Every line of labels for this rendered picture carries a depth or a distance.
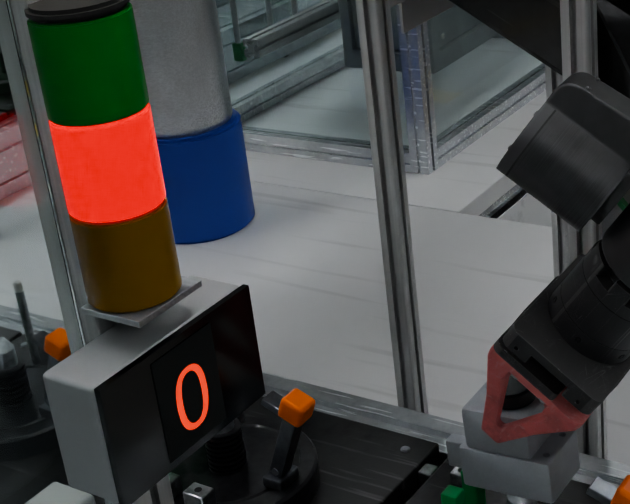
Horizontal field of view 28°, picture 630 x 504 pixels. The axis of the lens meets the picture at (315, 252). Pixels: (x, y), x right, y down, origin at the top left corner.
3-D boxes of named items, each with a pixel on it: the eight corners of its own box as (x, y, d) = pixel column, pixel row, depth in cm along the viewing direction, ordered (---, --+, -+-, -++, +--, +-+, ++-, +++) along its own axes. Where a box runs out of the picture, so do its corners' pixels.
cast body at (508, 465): (581, 467, 81) (571, 374, 79) (553, 506, 78) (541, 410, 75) (467, 444, 86) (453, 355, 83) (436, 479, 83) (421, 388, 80)
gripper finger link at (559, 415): (432, 416, 77) (507, 326, 71) (484, 361, 83) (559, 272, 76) (516, 492, 76) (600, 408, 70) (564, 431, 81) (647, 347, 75)
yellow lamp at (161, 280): (201, 278, 66) (186, 192, 64) (138, 321, 62) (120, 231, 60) (131, 263, 69) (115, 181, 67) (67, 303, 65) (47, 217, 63)
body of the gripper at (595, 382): (494, 346, 72) (562, 265, 67) (567, 269, 79) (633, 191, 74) (582, 423, 70) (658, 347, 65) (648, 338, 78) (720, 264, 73)
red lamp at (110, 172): (186, 191, 64) (170, 99, 62) (120, 229, 60) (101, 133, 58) (114, 179, 67) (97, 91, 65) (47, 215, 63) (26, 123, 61)
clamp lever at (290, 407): (298, 470, 95) (317, 399, 91) (282, 484, 94) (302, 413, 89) (260, 445, 96) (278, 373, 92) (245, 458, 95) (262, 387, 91)
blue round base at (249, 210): (277, 208, 178) (262, 107, 172) (208, 252, 167) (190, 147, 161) (193, 194, 187) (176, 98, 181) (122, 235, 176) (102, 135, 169)
